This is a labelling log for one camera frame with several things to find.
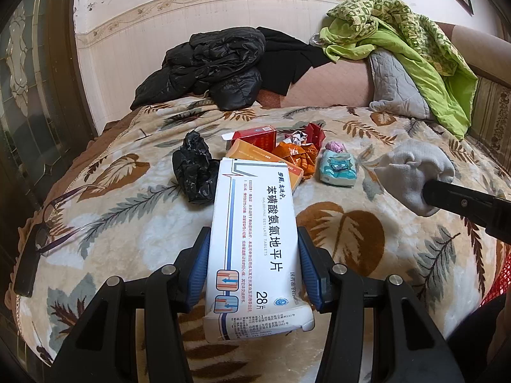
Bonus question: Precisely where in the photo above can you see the red crumpled wrapper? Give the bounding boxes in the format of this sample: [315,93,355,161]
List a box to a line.
[305,123,326,151]

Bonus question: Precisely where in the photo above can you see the white sock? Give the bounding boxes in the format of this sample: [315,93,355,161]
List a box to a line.
[374,139,455,217]

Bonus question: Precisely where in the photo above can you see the red plastic trash basket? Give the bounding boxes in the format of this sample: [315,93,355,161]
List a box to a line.
[481,255,511,306]

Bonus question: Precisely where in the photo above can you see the green patterned quilt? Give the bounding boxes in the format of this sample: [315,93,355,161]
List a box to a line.
[319,0,478,140]

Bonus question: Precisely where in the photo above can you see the teal tissue packet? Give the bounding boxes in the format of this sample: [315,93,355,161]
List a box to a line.
[319,150,358,188]

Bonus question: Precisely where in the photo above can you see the pink crumpled paper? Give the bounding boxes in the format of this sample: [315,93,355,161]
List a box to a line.
[325,141,347,153]

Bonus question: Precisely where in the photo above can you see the black plastic bag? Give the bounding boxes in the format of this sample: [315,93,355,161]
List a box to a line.
[172,131,220,205]

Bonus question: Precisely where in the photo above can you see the striped brown headboard cushion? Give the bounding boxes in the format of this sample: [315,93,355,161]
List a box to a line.
[439,23,510,166]

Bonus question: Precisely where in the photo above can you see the black cloth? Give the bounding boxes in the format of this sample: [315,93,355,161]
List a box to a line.
[256,27,330,96]

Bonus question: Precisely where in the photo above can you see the red cigarette box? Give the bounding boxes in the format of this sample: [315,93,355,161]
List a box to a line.
[222,125,277,151]

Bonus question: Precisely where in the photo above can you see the grey quilted pillow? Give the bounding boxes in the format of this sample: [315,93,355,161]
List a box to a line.
[369,48,433,119]

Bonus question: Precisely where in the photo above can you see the orange box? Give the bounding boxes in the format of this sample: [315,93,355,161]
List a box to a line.
[226,139,304,191]

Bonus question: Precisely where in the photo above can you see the eyeglasses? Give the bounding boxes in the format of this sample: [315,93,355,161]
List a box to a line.
[34,184,106,255]

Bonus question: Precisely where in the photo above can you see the black phone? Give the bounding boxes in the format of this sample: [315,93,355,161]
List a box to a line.
[14,223,50,297]

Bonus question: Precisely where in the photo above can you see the orange foil wrapper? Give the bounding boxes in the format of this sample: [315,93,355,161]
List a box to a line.
[272,141,318,179]

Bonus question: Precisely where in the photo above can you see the white medicine box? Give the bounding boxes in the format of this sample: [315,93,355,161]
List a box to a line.
[203,158,314,342]

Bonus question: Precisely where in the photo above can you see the leaf-patterned beige blanket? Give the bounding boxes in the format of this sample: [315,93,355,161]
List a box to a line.
[5,97,510,382]

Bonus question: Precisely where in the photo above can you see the black puffer jacket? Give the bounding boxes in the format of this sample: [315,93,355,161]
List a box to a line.
[130,27,266,112]

